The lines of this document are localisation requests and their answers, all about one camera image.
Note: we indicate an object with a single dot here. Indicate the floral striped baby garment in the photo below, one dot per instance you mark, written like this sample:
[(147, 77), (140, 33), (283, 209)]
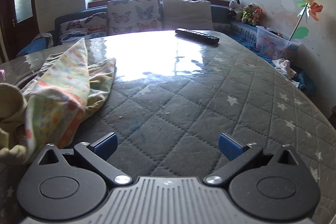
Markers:
[(65, 82)]

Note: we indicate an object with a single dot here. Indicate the beige pillow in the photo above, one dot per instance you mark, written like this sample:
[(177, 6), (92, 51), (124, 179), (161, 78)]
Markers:
[(186, 14)]

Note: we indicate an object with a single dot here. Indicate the dark blue sofa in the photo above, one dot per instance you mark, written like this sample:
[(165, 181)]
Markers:
[(221, 14)]

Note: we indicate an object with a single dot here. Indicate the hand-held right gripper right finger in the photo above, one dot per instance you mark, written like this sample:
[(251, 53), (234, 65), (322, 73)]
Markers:
[(229, 146)]

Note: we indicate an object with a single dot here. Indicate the blue cloth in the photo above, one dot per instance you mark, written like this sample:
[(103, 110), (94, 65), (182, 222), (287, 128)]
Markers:
[(307, 82)]

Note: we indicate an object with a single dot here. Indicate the cow plush toy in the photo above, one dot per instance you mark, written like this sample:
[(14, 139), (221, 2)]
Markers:
[(235, 5)]

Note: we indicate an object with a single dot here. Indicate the white cloth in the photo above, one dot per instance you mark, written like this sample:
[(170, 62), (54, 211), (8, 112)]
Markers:
[(283, 65)]

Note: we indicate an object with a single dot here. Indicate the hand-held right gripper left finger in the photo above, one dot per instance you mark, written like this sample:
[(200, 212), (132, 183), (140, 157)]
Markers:
[(106, 146)]

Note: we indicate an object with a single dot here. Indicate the orange plush toy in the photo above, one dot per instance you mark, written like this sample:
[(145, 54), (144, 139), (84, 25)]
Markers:
[(258, 15)]

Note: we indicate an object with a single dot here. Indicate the long butterfly print pillow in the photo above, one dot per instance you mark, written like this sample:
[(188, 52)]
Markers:
[(84, 27)]

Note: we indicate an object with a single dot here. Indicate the bear plush toy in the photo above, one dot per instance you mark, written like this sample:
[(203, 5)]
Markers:
[(248, 14)]

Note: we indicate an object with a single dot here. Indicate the black remote control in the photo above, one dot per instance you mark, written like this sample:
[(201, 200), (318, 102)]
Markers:
[(197, 35)]

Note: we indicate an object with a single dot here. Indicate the colourful pinwheel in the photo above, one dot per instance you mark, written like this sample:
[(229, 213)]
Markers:
[(312, 7)]

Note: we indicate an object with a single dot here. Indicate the square butterfly print pillow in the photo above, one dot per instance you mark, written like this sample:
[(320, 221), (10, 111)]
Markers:
[(134, 14)]

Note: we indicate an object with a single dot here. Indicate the grey knit blanket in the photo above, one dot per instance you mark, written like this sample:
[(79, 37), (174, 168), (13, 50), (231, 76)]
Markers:
[(44, 39)]

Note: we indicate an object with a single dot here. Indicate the blue cushion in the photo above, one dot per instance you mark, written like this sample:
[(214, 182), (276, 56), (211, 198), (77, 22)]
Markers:
[(31, 47)]

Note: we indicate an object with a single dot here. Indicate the clear plastic storage box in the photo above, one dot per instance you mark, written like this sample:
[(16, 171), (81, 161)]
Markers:
[(270, 41)]

